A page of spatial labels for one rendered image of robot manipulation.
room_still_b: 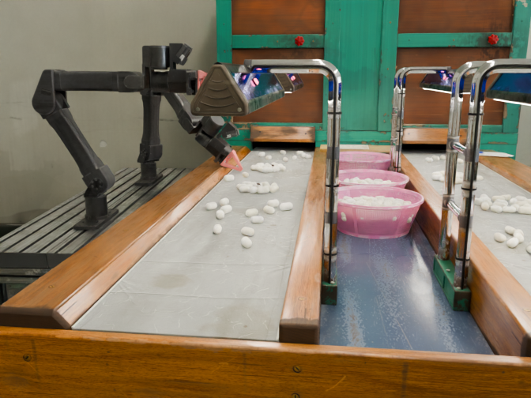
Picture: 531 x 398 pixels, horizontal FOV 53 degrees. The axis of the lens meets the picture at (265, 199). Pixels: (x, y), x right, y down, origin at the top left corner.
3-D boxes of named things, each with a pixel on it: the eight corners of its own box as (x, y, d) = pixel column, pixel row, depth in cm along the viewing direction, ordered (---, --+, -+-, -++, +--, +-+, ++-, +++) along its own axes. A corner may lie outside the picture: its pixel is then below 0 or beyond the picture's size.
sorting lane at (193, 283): (71, 341, 76) (70, 328, 76) (251, 155, 251) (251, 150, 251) (278, 354, 73) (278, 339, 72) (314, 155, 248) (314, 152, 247)
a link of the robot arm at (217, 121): (230, 124, 191) (212, 99, 194) (214, 125, 184) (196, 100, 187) (214, 144, 197) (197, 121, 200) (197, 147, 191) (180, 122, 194)
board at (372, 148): (319, 151, 231) (319, 148, 231) (320, 147, 246) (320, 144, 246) (397, 152, 228) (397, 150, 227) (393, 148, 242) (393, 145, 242)
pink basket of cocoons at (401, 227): (324, 241, 137) (325, 205, 135) (325, 214, 163) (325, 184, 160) (429, 244, 134) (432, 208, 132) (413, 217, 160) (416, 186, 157)
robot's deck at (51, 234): (-24, 267, 131) (-25, 252, 130) (124, 176, 247) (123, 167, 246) (340, 272, 127) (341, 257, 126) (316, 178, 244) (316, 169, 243)
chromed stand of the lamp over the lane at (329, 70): (236, 300, 101) (233, 58, 91) (251, 264, 120) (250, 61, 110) (337, 305, 99) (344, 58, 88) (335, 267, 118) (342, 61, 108)
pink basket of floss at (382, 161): (359, 188, 200) (359, 163, 197) (313, 177, 221) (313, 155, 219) (405, 180, 215) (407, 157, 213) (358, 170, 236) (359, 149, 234)
